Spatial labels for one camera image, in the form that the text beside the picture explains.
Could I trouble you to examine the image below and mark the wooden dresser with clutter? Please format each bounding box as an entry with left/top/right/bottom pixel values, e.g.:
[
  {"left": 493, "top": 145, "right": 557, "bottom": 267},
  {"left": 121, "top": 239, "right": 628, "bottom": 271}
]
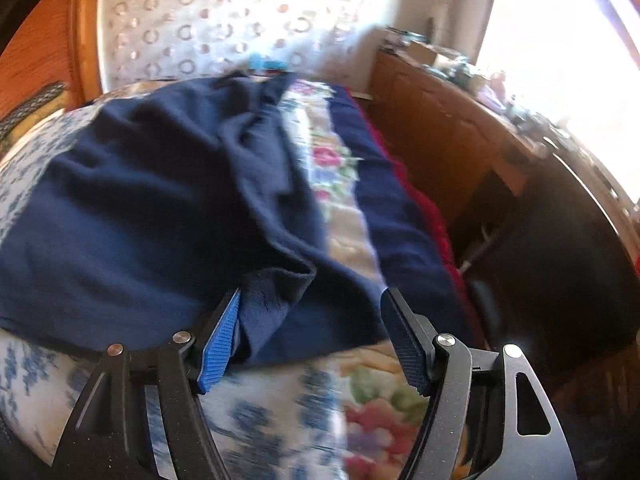
[{"left": 380, "top": 25, "right": 626, "bottom": 171}]

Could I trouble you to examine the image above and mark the navy blanket with red edge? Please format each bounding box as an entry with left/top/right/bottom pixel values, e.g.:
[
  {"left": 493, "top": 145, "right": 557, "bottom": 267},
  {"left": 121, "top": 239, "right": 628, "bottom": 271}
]
[{"left": 327, "top": 85, "right": 476, "bottom": 351}]

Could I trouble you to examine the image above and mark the yellow patterned folded cloth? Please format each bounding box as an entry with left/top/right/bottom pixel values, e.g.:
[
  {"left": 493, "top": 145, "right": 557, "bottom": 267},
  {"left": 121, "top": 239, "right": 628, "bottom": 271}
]
[{"left": 5, "top": 95, "right": 71, "bottom": 148}]

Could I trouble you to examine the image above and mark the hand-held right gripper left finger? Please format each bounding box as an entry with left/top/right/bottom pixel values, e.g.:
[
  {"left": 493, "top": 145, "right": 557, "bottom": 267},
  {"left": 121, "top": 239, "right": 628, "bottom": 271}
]
[{"left": 52, "top": 287, "right": 243, "bottom": 480}]

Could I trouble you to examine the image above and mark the wooden wardrobe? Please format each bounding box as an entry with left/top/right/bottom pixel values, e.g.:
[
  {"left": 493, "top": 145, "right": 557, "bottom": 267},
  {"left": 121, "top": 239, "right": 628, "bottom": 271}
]
[{"left": 0, "top": 0, "right": 108, "bottom": 121}]

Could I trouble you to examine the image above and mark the dark chair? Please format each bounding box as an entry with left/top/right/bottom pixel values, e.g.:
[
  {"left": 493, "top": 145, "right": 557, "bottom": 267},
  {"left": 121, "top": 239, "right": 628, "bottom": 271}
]
[{"left": 450, "top": 150, "right": 640, "bottom": 391}]

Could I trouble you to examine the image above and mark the white curtain with circles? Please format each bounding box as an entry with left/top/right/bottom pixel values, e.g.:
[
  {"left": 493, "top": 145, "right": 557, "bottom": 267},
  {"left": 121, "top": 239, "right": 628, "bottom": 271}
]
[{"left": 97, "top": 0, "right": 401, "bottom": 96}]

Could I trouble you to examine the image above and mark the small blue toy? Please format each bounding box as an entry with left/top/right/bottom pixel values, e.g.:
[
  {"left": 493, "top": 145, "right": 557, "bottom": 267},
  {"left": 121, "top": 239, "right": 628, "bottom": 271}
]
[{"left": 250, "top": 52, "right": 288, "bottom": 73}]

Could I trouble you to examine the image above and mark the navy t-shirt with orange print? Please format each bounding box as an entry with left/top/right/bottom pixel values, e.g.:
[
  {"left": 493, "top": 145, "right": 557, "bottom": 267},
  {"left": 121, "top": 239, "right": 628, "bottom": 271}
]
[{"left": 0, "top": 72, "right": 391, "bottom": 368}]

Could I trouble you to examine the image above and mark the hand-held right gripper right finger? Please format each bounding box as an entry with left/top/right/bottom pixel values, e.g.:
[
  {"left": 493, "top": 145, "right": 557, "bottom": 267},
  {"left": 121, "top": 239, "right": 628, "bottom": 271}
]
[{"left": 380, "top": 287, "right": 578, "bottom": 480}]

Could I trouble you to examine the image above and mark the bright window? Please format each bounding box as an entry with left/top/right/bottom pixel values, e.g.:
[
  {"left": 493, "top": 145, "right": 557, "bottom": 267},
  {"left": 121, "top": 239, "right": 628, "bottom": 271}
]
[{"left": 475, "top": 0, "right": 640, "bottom": 126}]

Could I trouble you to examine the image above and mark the blue floral bedspread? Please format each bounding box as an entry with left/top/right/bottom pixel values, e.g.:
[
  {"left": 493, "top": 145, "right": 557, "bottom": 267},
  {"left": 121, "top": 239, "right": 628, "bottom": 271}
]
[{"left": 0, "top": 80, "right": 476, "bottom": 480}]

